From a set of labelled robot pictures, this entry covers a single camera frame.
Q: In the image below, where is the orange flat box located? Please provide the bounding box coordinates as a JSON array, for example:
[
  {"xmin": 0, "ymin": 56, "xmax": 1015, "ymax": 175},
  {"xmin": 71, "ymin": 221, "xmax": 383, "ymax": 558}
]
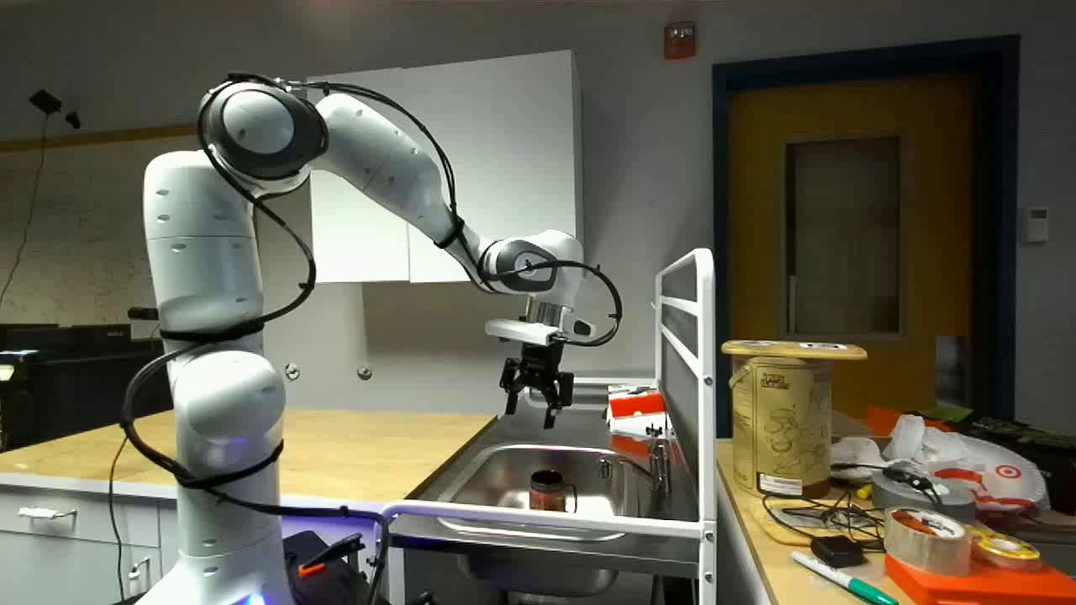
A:
[{"xmin": 882, "ymin": 551, "xmax": 1076, "ymax": 605}]

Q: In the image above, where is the small black box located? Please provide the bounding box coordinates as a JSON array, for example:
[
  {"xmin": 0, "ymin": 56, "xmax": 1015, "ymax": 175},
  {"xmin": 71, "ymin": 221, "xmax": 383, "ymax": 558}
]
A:
[{"xmin": 806, "ymin": 533, "xmax": 872, "ymax": 573}]

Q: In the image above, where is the red fire alarm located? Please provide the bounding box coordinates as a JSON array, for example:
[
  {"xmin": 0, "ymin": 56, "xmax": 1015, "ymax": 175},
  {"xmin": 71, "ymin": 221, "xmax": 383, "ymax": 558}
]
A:
[{"xmin": 661, "ymin": 20, "xmax": 703, "ymax": 64}]

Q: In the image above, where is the clear packing tape roll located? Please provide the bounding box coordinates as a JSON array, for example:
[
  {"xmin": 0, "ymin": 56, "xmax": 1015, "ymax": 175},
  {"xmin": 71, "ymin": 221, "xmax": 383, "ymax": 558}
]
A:
[{"xmin": 882, "ymin": 505, "xmax": 974, "ymax": 579}]

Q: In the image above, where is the yellow wooden door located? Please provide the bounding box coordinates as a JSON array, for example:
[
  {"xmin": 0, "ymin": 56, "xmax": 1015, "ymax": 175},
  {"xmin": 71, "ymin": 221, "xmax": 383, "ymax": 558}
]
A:
[{"xmin": 710, "ymin": 34, "xmax": 1025, "ymax": 440}]

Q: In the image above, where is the white metal rack frame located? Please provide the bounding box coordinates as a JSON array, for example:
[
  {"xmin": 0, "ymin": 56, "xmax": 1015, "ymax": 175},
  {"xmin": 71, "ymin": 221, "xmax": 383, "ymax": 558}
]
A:
[{"xmin": 383, "ymin": 247, "xmax": 722, "ymax": 605}]

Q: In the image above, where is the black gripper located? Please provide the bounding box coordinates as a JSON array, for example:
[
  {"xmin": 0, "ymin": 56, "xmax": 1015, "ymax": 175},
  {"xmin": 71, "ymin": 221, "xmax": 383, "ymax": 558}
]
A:
[{"xmin": 497, "ymin": 341, "xmax": 580, "ymax": 435}]

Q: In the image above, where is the dark red cup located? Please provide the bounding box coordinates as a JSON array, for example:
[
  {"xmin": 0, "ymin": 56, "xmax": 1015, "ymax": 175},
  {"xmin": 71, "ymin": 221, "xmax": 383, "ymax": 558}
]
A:
[{"xmin": 527, "ymin": 466, "xmax": 569, "ymax": 514}]

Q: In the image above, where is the green capped marker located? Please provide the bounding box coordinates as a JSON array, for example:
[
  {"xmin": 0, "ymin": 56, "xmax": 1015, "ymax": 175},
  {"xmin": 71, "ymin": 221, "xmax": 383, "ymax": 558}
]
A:
[{"xmin": 788, "ymin": 543, "xmax": 901, "ymax": 605}]

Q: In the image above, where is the white wall cabinet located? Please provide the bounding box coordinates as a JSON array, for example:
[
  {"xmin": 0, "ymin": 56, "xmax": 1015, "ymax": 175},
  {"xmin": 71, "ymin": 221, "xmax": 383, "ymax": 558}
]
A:
[{"xmin": 306, "ymin": 46, "xmax": 587, "ymax": 289}]

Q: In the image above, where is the black wall mounted camera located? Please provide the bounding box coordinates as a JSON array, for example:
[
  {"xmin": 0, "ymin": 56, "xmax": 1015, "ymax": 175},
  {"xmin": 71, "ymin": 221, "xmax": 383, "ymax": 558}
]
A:
[{"xmin": 26, "ymin": 89, "xmax": 83, "ymax": 136}]

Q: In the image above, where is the colourful cardboard box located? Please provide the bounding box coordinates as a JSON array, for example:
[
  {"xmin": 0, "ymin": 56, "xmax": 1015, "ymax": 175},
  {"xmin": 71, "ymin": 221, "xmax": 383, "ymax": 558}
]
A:
[{"xmin": 607, "ymin": 388, "xmax": 672, "ymax": 422}]

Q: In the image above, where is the black printer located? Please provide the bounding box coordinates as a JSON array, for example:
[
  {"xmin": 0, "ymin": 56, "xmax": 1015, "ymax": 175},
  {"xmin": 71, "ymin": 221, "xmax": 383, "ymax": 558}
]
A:
[{"xmin": 0, "ymin": 318, "xmax": 176, "ymax": 454}]

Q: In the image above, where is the cardboard twine spool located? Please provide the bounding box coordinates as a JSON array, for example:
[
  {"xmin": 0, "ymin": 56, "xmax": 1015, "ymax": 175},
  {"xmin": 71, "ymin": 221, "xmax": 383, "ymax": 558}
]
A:
[{"xmin": 720, "ymin": 336, "xmax": 872, "ymax": 501}]

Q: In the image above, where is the white and red plastic bag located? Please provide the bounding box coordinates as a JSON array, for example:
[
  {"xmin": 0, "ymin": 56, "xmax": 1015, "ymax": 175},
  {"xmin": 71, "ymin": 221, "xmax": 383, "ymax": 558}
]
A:
[{"xmin": 828, "ymin": 409, "xmax": 1052, "ymax": 520}]

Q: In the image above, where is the round yellow tin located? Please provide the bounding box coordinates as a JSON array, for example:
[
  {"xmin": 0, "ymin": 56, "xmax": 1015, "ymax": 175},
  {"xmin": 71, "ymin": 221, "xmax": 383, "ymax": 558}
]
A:
[{"xmin": 968, "ymin": 528, "xmax": 1047, "ymax": 576}]

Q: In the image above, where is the white wall thermostat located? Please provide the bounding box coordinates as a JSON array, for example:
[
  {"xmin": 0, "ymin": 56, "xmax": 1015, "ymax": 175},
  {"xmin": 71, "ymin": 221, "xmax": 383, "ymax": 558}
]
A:
[{"xmin": 1019, "ymin": 206, "xmax": 1055, "ymax": 249}]

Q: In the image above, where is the stainless steel sink unit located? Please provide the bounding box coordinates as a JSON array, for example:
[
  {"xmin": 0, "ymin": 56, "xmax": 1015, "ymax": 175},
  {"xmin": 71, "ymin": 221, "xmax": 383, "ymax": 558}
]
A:
[{"xmin": 383, "ymin": 402, "xmax": 714, "ymax": 597}]

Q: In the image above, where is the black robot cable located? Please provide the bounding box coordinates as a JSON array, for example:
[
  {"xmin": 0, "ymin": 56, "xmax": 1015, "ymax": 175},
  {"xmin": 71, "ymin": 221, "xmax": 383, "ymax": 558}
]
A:
[{"xmin": 114, "ymin": 74, "xmax": 626, "ymax": 524}]

